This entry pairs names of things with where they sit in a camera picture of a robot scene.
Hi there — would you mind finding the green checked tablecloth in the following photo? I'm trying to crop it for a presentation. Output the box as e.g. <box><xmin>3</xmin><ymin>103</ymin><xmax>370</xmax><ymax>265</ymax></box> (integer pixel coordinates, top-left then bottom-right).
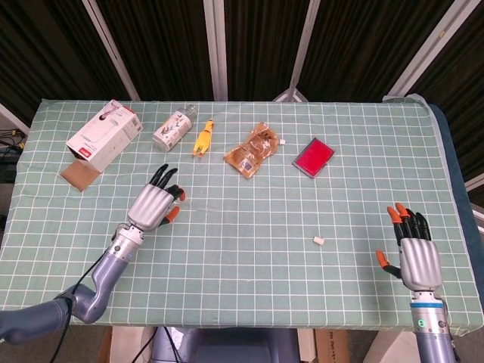
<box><xmin>0</xmin><ymin>98</ymin><xmax>476</xmax><ymax>336</ymax></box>

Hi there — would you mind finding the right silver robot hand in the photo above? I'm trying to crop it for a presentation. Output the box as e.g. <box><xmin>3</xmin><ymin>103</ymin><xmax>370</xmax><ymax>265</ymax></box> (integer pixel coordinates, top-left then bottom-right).
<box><xmin>375</xmin><ymin>203</ymin><xmax>443</xmax><ymax>292</ymax></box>

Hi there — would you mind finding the clear bottle with floral label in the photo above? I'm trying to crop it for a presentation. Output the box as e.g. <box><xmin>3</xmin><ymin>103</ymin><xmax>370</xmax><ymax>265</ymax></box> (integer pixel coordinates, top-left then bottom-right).
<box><xmin>152</xmin><ymin>104</ymin><xmax>197</xmax><ymax>153</ymax></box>

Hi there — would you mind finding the grey-blue robot torso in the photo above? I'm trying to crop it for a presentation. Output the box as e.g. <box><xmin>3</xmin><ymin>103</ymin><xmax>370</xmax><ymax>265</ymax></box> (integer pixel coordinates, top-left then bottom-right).
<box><xmin>150</xmin><ymin>327</ymin><xmax>303</xmax><ymax>363</ymax></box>

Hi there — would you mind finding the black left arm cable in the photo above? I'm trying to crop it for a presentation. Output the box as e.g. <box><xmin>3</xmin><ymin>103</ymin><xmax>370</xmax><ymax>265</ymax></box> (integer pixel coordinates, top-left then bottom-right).
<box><xmin>48</xmin><ymin>241</ymin><xmax>117</xmax><ymax>363</ymax></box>

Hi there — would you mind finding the yellow rubber chicken toy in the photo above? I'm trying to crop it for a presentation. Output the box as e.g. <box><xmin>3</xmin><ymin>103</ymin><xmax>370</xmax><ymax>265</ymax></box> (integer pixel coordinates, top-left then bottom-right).
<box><xmin>193</xmin><ymin>119</ymin><xmax>216</xmax><ymax>158</ymax></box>

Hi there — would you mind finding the red ink pad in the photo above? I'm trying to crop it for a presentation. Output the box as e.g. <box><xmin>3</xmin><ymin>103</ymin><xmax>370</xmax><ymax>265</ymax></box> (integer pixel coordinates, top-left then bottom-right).
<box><xmin>290</xmin><ymin>137</ymin><xmax>337</xmax><ymax>179</ymax></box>

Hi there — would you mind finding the brown liquid spout pouch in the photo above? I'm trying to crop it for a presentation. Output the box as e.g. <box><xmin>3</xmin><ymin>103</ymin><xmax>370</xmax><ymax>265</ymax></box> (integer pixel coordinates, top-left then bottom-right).
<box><xmin>223</xmin><ymin>121</ymin><xmax>287</xmax><ymax>178</ymax></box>

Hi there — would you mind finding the white frame post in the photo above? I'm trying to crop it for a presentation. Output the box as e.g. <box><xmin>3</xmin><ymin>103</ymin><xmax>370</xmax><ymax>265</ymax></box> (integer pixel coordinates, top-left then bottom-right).
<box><xmin>82</xmin><ymin>0</ymin><xmax>141</xmax><ymax>101</ymax></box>
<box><xmin>385</xmin><ymin>0</ymin><xmax>484</xmax><ymax>98</ymax></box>
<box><xmin>203</xmin><ymin>0</ymin><xmax>230</xmax><ymax>101</ymax></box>
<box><xmin>271</xmin><ymin>0</ymin><xmax>322</xmax><ymax>103</ymax></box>

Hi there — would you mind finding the white product box brown flap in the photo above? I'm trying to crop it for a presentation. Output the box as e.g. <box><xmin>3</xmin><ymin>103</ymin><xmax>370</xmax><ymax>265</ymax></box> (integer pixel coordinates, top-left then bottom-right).
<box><xmin>60</xmin><ymin>99</ymin><xmax>144</xmax><ymax>192</ymax></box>

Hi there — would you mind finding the white box under table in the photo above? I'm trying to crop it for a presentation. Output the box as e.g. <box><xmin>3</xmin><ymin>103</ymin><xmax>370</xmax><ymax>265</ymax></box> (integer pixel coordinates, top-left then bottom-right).
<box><xmin>362</xmin><ymin>332</ymin><xmax>419</xmax><ymax>363</ymax></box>
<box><xmin>109</xmin><ymin>327</ymin><xmax>156</xmax><ymax>363</ymax></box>

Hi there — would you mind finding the dark blue table padding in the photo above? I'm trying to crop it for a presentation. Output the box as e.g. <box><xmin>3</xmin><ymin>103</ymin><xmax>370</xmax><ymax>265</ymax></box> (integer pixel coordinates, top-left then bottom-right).
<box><xmin>427</xmin><ymin>104</ymin><xmax>484</xmax><ymax>235</ymax></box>

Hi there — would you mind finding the brown cardboard box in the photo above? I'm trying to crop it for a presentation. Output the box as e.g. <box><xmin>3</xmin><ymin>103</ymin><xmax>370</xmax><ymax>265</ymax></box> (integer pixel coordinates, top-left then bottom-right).
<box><xmin>314</xmin><ymin>328</ymin><xmax>379</xmax><ymax>363</ymax></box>

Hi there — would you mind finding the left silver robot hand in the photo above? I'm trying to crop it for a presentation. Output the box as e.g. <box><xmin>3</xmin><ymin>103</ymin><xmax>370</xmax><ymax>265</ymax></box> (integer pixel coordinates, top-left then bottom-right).
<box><xmin>127</xmin><ymin>163</ymin><xmax>187</xmax><ymax>231</ymax></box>

